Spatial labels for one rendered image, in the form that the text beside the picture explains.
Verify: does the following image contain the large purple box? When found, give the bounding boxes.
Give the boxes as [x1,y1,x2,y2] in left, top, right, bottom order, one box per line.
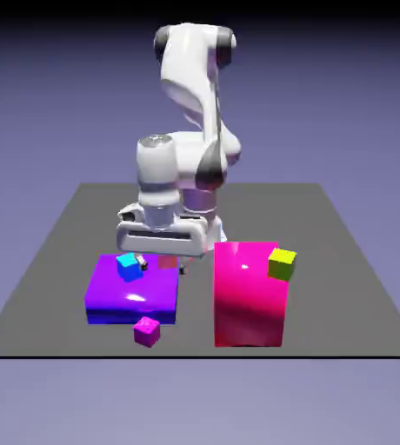
[83,253,181,327]

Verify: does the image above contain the large pink box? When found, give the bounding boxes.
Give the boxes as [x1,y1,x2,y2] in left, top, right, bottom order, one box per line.
[213,241,290,349]

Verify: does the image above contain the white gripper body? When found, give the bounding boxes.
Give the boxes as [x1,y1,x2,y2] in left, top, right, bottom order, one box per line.
[115,216,210,259]

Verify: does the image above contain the small magenta cube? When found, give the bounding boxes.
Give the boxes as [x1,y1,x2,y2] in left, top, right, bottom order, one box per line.
[132,315,162,349]

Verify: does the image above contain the small yellow-green cube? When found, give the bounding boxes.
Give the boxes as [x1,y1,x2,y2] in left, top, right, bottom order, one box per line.
[267,247,297,282]

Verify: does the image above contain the small cyan cube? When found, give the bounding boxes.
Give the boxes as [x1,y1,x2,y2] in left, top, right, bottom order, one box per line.
[116,252,145,283]

